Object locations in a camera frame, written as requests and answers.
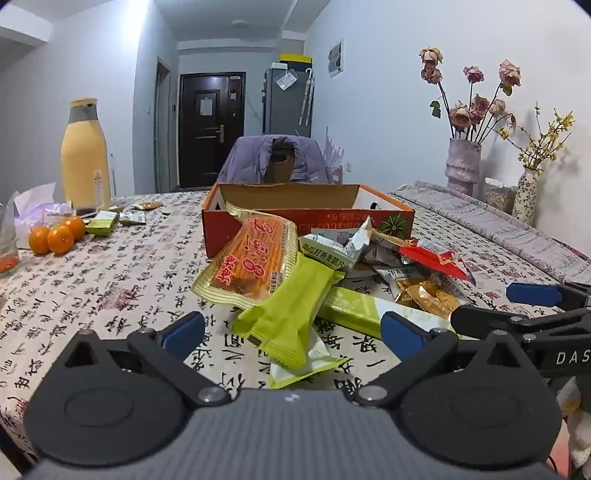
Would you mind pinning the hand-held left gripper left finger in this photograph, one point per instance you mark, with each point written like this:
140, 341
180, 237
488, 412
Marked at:
184, 333

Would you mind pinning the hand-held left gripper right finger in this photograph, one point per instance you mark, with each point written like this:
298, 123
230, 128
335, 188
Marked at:
401, 334

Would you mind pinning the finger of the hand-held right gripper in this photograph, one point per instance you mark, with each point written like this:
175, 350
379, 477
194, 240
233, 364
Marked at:
471, 318
531, 294

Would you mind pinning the gold snack packet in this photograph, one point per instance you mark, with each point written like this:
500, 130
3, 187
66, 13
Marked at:
429, 297

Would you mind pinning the long green white snack packet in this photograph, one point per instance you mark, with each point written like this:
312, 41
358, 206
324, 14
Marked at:
355, 307

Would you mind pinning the red snack packet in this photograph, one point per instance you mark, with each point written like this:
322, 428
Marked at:
434, 258

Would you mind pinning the pale green white snack packet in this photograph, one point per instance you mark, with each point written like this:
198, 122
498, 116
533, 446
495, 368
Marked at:
318, 362

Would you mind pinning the orange cardboard box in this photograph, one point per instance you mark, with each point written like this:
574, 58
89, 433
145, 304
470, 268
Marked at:
217, 235

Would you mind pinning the bright green snack packet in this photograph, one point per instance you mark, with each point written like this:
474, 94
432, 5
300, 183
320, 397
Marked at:
286, 314

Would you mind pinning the large orange striped snack packet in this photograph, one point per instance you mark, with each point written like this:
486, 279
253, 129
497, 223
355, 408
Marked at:
258, 258

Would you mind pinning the quilted floral cloth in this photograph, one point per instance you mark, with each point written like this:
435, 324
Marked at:
485, 230

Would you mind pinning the glass storage jar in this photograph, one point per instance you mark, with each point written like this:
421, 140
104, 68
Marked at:
498, 196

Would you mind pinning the small silver snack packet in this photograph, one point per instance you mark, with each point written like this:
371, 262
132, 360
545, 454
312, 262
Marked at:
133, 218

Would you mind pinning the small brown snack packet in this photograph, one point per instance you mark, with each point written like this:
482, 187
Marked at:
150, 205

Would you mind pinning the small green snack packet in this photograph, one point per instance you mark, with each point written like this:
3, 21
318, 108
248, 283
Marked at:
102, 225

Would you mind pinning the pink ribbed vase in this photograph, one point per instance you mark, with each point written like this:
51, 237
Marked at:
461, 166

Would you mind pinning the yellow flower branches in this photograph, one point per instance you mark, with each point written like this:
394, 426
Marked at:
540, 147

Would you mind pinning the purple padded jacket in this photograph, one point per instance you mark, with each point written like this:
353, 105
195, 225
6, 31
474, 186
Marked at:
249, 161

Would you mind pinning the pink paper bag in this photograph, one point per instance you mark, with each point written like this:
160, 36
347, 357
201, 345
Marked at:
334, 157

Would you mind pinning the brown chair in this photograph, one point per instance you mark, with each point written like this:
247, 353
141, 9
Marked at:
279, 168

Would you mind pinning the dried pink rose bouquet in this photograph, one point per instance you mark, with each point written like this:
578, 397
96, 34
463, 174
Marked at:
461, 115

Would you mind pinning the clear bag of orange bits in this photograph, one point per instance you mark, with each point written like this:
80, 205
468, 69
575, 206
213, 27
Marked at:
7, 258

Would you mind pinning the dark brown entrance door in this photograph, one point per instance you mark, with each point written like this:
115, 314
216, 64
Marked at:
207, 138

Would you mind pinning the crumpled plastic bag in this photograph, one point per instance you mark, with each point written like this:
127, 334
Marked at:
32, 203

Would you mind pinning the yellow thermos bottle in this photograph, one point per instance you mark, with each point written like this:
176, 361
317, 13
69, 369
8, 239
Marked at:
85, 157

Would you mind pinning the grey side door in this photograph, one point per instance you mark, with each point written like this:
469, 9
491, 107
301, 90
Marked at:
162, 129

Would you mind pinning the grey refrigerator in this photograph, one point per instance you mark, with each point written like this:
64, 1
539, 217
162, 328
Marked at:
281, 110

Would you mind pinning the hanging folded umbrella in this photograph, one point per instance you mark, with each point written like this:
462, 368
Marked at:
305, 97

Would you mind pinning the yellow black box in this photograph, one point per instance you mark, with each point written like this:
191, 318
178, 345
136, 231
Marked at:
295, 58

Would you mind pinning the white wall panel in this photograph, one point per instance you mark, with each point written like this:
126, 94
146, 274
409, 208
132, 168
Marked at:
335, 59

